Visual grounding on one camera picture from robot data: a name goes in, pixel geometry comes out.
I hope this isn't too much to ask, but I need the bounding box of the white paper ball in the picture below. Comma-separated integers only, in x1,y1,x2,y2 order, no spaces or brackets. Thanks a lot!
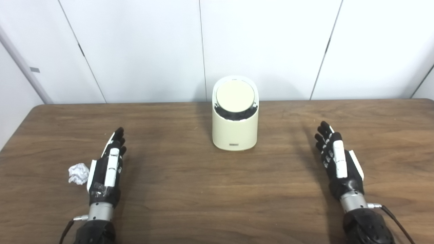
68,163,90,185

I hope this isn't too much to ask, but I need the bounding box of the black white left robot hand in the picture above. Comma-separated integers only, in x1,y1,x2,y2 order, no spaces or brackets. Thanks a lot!
87,127,127,208

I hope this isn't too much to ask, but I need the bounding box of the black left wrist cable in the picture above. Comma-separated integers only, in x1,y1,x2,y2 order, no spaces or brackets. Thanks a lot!
59,215,89,244

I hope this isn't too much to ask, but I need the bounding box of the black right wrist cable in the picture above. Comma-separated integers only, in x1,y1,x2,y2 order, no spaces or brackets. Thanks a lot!
368,203,416,244

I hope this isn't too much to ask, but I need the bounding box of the cream-colored bin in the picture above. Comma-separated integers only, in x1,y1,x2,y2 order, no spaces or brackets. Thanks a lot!
212,75,260,151

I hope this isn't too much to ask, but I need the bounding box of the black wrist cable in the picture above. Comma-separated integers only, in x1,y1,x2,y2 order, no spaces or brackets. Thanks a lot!
368,203,416,244
59,215,89,244

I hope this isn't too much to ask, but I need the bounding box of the cream round bin lid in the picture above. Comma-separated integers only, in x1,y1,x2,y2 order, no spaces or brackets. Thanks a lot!
216,81,255,114

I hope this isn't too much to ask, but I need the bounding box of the grey wall corner strip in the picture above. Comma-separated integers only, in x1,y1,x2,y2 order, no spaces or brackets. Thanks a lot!
0,25,54,104

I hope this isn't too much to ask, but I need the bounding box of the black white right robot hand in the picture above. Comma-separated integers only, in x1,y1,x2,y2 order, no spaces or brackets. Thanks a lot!
314,121,365,200

